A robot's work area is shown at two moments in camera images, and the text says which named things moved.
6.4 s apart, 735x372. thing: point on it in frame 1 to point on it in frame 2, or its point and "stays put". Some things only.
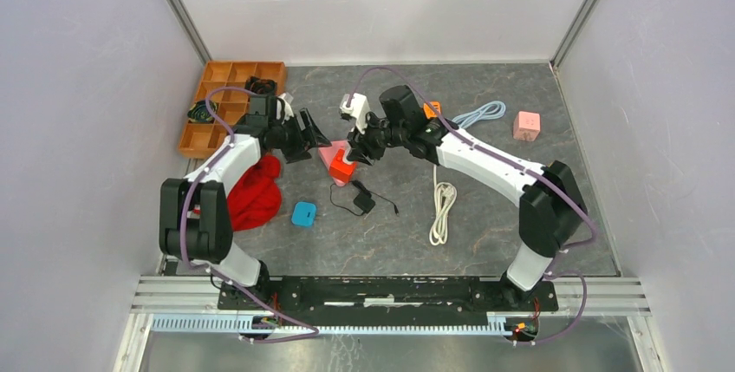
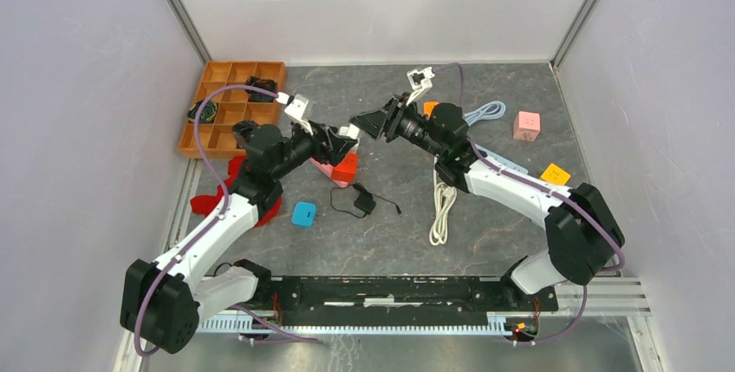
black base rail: x=388 y=297 stays put
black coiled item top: x=261 y=86 stays put
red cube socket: x=341 y=170 stays put
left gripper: x=306 y=140 to x=335 y=146
